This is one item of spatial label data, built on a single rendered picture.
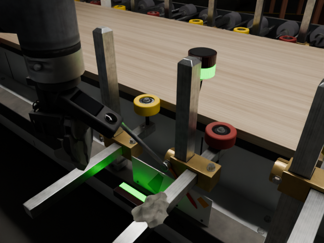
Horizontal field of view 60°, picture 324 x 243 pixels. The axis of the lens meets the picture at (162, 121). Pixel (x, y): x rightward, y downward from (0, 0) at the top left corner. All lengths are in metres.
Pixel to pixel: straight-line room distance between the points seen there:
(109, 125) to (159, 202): 0.19
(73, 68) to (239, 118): 0.49
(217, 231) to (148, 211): 0.25
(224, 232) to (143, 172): 0.26
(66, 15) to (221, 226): 0.60
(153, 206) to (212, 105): 0.39
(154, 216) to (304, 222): 0.26
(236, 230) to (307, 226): 0.31
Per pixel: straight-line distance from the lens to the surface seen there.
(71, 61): 0.46
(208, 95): 0.90
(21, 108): 1.35
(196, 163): 0.68
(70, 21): 0.45
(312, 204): 0.53
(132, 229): 0.57
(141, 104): 0.83
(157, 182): 0.79
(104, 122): 0.49
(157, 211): 0.58
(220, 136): 0.71
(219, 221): 0.79
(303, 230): 0.49
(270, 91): 0.97
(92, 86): 1.21
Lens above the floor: 1.32
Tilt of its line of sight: 34 degrees down
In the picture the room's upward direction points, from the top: straight up
